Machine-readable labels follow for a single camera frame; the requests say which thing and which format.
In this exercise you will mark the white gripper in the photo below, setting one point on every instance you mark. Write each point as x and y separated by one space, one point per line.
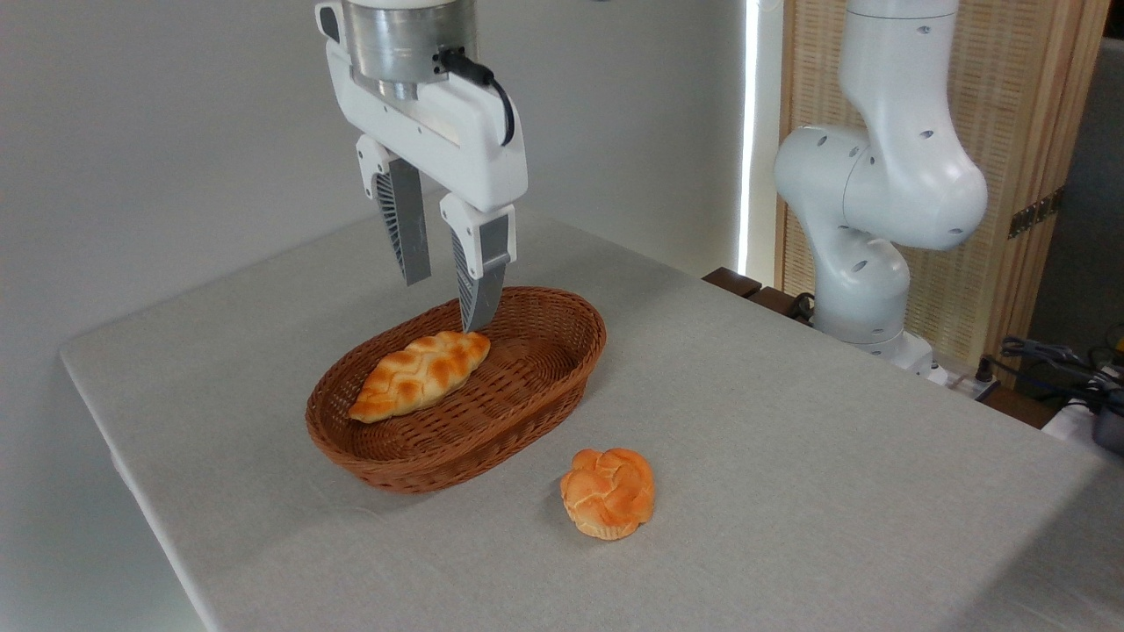
439 140

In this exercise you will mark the round braided bread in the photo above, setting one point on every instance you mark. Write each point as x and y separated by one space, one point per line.
608 493

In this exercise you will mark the long braided bread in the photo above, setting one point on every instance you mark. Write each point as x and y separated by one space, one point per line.
421 373

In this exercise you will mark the brown wicker basket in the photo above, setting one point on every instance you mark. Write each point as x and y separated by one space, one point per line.
492 412

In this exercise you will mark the grey tablecloth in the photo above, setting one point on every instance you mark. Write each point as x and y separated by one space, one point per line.
790 483

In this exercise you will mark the dark metal screen hinge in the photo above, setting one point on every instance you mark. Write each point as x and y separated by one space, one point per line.
1036 212

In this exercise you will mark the dark grey device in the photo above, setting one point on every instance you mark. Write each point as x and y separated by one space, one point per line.
1111 430

